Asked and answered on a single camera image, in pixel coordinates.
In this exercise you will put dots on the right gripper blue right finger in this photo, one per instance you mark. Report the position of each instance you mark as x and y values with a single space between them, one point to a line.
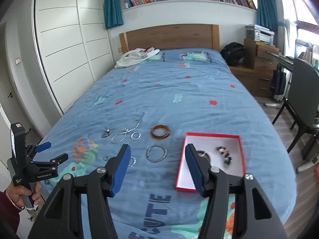
254 215

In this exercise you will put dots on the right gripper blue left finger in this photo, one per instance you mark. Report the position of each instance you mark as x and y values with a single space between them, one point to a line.
61 215

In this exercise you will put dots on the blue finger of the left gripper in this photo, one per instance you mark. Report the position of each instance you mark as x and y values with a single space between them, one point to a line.
48 165
42 147

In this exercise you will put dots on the silver pendant charm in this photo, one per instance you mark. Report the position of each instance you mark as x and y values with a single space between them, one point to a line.
107 132

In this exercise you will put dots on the red jewelry box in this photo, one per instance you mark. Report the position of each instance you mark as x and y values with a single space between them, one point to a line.
210 142

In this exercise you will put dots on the twisted silver hoop large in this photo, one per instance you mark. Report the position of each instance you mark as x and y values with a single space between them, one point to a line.
132 162

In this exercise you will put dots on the twisted silver hoop small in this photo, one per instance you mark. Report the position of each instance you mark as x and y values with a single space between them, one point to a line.
135 135

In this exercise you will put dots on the thin silver bangle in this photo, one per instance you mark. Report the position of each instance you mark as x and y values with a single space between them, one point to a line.
156 153

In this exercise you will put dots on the amber bangle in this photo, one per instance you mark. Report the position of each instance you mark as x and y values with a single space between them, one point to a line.
160 132

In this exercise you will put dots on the person's left hand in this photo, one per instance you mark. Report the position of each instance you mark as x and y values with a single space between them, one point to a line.
15 194

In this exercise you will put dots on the white sliding wardrobe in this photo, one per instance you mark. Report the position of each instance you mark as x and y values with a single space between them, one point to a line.
73 46

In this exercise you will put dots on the blue cartoon bed sheet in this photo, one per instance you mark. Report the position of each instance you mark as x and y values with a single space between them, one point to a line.
190 90

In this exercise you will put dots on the dark desk chair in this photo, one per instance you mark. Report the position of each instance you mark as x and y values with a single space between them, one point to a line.
302 100

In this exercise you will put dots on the white garment on bed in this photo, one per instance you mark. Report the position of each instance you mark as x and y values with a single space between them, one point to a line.
135 56

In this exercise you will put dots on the dark blue hanging bag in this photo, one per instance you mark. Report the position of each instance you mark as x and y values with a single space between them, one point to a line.
278 84

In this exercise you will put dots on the teal curtain left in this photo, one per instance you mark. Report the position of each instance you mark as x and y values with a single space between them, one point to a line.
112 13

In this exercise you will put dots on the teal curtain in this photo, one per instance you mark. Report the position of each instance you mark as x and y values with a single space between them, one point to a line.
267 14
112 13

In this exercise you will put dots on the wooden drawer cabinet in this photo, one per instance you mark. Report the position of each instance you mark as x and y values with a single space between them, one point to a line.
256 71

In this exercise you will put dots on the desk with metal edge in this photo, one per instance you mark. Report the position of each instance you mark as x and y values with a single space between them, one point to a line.
284 62

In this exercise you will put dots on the black backpack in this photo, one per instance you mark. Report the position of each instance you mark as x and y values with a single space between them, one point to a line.
233 53

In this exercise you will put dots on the white printer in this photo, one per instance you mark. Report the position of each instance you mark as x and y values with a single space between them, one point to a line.
260 34

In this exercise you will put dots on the wooden headboard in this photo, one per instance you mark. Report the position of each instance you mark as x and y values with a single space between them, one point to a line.
173 36

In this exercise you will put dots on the teal curtain right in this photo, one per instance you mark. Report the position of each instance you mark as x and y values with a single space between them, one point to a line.
267 14

